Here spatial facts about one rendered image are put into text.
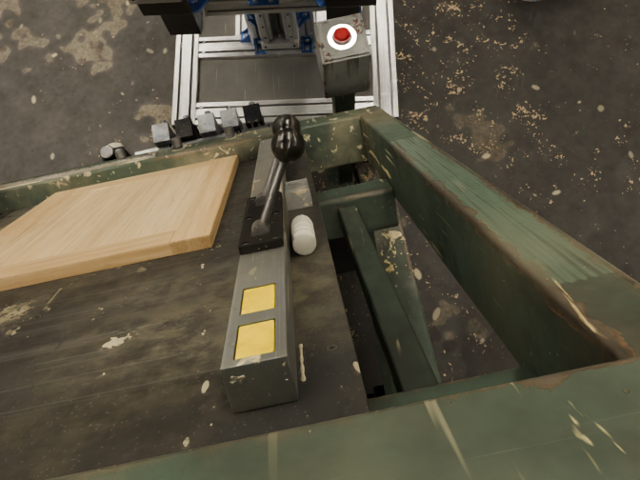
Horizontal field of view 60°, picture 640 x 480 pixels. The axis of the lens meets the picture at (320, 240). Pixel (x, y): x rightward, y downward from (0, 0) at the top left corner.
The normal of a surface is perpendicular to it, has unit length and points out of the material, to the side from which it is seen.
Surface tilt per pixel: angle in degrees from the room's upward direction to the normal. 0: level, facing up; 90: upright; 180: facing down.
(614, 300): 55
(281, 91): 0
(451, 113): 0
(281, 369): 35
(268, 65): 0
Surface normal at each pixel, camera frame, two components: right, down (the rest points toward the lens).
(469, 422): -0.19, -0.92
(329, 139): 0.07, 0.34
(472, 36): -0.05, -0.25
